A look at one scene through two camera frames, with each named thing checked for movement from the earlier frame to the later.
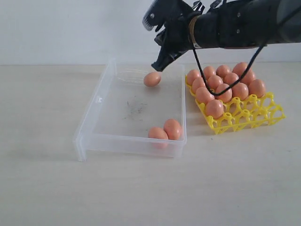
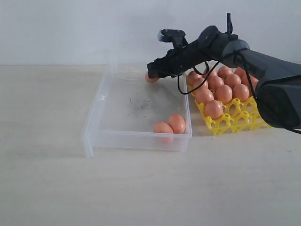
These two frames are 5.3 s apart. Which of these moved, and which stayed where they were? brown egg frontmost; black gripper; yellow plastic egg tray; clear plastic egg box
Moved: black gripper; brown egg frontmost; clear plastic egg box
Stayed: yellow plastic egg tray
